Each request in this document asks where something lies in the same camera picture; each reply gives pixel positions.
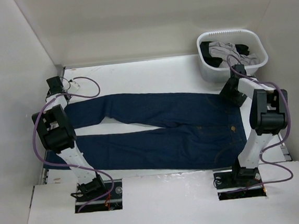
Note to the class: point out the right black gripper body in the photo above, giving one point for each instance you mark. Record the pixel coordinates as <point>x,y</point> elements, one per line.
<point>236,97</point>

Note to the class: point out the dark blue denim trousers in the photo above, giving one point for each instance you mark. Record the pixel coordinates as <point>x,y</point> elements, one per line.
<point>189,131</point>

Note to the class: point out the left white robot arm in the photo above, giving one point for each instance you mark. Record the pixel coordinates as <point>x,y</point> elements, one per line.
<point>58,136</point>

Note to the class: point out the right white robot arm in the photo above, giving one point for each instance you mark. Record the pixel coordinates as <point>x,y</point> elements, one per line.
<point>269,114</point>

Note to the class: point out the white plastic laundry basket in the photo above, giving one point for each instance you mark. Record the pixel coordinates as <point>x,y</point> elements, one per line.
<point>235,36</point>

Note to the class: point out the black garment in basket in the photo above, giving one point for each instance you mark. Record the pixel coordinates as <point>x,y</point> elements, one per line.
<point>214,52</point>

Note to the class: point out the grey garment in basket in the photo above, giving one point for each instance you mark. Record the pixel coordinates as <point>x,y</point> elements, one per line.
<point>232,54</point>

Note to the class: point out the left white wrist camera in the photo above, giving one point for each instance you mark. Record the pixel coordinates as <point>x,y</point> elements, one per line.
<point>73,87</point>

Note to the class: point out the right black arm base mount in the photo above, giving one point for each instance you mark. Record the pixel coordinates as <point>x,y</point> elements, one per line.
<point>238,183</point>

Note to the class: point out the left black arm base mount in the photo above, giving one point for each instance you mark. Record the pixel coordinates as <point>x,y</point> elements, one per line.
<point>98,195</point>

